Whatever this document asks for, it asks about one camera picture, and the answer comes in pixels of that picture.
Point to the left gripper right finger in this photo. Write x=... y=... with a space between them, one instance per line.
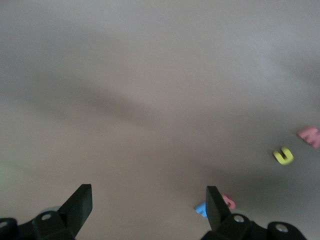
x=220 y=220

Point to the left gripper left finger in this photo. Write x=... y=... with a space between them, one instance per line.
x=75 y=212

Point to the red foam capital Q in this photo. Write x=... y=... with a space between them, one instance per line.
x=228 y=200

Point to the blue foam capital W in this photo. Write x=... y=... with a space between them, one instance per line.
x=200 y=209

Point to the yellow foam small u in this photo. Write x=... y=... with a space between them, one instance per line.
x=283 y=157

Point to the red foam small w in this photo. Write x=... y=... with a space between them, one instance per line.
x=311 y=136

